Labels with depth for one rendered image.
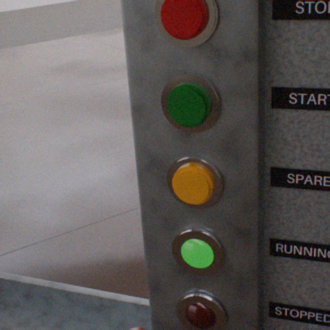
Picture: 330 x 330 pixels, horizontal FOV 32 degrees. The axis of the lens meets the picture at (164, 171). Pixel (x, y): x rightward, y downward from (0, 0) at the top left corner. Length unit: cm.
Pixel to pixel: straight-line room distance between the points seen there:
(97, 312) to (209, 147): 40
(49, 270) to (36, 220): 52
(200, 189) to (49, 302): 41
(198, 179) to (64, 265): 251
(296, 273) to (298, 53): 15
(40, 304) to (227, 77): 48
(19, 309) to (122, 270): 199
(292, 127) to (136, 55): 10
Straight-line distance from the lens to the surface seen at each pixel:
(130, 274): 271
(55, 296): 72
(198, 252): 38
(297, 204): 37
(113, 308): 69
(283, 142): 35
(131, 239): 296
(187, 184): 35
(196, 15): 32
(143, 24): 34
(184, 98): 33
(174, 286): 41
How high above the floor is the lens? 153
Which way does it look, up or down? 25 degrees down
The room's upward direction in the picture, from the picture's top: 4 degrees counter-clockwise
